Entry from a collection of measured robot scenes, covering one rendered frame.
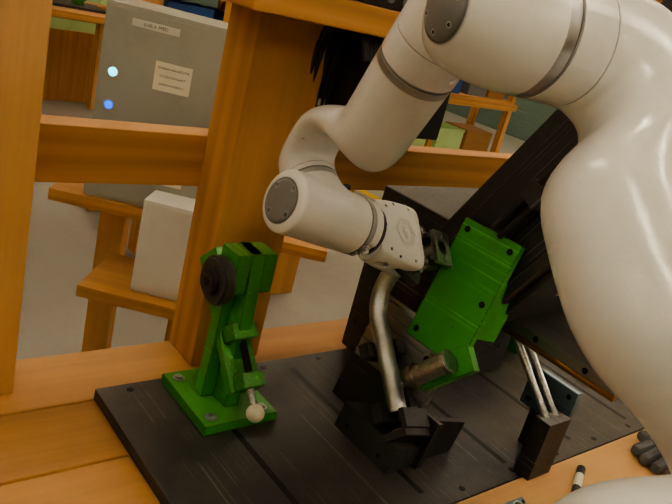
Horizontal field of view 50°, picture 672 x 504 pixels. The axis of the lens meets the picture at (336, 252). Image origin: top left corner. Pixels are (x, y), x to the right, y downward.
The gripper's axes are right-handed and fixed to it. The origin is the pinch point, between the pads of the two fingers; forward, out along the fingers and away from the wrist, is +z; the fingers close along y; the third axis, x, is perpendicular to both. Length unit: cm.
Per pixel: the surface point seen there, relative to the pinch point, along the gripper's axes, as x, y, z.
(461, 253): -4.3, -1.2, 2.7
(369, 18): -9.7, 28.1, -20.7
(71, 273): 243, 87, 67
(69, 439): 40, -24, -38
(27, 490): 35, -31, -46
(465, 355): -2.1, -17.0, 2.5
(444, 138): 266, 321, 474
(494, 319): -5.2, -11.4, 7.7
